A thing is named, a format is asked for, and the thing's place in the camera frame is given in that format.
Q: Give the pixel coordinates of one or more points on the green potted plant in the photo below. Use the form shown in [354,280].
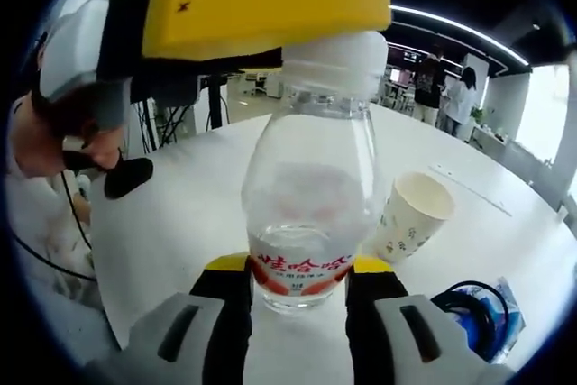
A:
[477,115]

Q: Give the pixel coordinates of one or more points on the blue tissue packet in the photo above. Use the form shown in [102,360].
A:
[511,313]

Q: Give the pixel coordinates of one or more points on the ceiling light strip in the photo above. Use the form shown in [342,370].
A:
[451,24]

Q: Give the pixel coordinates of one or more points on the clear plastic water bottle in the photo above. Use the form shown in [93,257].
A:
[311,168]

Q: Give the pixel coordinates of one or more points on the black headset microphone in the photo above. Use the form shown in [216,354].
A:
[128,177]

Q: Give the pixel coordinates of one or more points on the person's head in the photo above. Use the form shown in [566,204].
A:
[45,125]

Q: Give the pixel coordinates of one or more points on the person's torso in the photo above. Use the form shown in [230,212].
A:
[40,222]

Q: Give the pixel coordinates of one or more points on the white table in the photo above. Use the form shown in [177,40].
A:
[189,204]

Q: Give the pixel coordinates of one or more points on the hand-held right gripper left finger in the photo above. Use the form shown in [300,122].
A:
[225,322]

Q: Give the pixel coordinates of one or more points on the white printed paper cup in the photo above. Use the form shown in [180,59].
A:
[405,227]

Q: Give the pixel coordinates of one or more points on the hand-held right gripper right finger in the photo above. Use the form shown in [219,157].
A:
[369,322]

